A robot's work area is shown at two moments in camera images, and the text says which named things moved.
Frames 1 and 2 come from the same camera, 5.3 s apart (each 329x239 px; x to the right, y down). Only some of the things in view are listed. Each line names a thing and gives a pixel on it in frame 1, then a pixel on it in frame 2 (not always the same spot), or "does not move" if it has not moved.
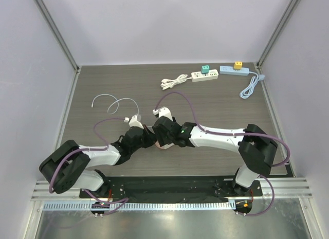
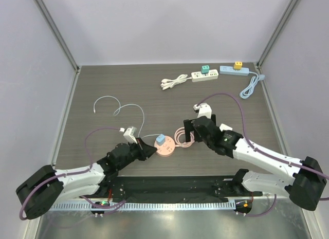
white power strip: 196,76 does not move
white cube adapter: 167,146 -> 224,127
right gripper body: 159,131 -> 194,126
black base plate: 117,187 does not move
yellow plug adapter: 238,65 does not move
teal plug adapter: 205,69 does not move
